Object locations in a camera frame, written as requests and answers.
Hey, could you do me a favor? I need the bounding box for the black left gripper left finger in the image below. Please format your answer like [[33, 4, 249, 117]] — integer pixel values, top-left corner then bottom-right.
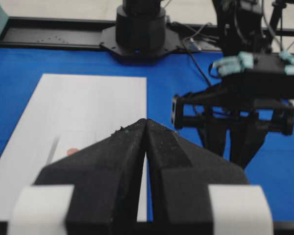
[[7, 118, 147, 235]]

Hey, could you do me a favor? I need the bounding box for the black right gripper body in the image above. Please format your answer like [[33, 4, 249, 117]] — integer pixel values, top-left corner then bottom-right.
[[208, 50, 294, 114]]

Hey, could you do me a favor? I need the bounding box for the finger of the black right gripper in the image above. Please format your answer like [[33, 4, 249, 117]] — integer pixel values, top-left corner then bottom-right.
[[198, 120, 229, 157], [230, 122, 269, 169]]

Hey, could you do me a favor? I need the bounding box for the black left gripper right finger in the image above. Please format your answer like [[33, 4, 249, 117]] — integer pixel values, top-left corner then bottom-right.
[[146, 119, 274, 235]]

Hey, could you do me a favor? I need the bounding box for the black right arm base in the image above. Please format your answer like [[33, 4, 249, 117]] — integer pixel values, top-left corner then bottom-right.
[[99, 0, 182, 60]]

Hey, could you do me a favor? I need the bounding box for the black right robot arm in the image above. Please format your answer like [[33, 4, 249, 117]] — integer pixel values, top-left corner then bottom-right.
[[196, 0, 294, 168]]

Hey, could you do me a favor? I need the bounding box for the blue table cloth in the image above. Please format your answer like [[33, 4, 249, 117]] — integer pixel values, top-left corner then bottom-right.
[[0, 49, 294, 221]]

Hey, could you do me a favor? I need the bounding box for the white base board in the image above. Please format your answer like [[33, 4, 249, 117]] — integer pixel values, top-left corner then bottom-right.
[[0, 74, 147, 221]]

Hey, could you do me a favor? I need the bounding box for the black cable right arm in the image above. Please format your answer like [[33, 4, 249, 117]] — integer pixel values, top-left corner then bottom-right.
[[171, 0, 285, 86]]

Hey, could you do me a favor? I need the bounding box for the black aluminium frame rail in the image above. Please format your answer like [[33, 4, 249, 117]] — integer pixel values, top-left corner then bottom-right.
[[0, 0, 294, 58]]

